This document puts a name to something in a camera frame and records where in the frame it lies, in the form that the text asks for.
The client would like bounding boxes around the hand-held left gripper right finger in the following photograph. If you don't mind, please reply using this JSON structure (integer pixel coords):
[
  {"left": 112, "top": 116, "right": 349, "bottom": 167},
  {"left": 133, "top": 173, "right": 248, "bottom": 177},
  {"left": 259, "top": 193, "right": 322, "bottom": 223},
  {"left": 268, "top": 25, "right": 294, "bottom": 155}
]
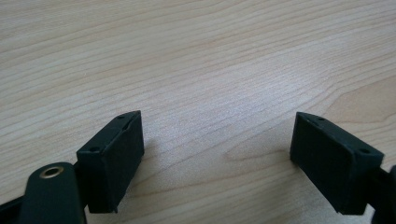
[{"left": 290, "top": 111, "right": 386, "bottom": 217}]

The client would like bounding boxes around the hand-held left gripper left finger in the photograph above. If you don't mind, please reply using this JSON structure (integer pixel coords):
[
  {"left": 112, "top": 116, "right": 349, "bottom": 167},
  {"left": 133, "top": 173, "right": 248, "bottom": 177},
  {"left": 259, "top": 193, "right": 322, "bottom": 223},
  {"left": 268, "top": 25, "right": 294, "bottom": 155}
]
[{"left": 76, "top": 109, "right": 146, "bottom": 215}]

